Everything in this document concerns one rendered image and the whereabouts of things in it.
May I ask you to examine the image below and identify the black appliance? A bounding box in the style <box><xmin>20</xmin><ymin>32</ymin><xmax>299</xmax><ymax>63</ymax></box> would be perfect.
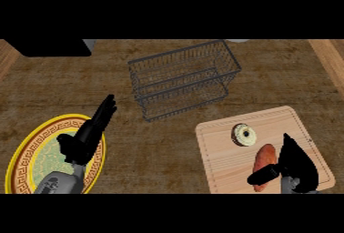
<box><xmin>4</xmin><ymin>38</ymin><xmax>93</xmax><ymax>58</ymax></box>

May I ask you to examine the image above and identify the grey wire tiered basket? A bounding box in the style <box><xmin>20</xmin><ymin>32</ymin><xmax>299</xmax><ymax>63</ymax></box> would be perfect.
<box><xmin>127</xmin><ymin>39</ymin><xmax>243</xmax><ymax>123</ymax></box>

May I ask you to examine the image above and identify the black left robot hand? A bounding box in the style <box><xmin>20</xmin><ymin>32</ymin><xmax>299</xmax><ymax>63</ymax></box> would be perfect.
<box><xmin>54</xmin><ymin>94</ymin><xmax>118</xmax><ymax>167</ymax></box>

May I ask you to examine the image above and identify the pale wooden cutting board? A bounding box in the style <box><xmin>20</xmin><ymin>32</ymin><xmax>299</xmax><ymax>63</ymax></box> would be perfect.
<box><xmin>193</xmin><ymin>105</ymin><xmax>336</xmax><ymax>195</ymax></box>

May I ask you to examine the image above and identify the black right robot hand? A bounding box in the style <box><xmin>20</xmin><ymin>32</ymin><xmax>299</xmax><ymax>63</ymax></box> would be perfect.
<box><xmin>246</xmin><ymin>132</ymin><xmax>320</xmax><ymax>194</ymax></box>

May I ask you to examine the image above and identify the yellow rimmed patterned plate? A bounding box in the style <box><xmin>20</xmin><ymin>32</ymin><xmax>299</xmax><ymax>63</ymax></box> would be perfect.
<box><xmin>4</xmin><ymin>113</ymin><xmax>107</xmax><ymax>195</ymax></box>

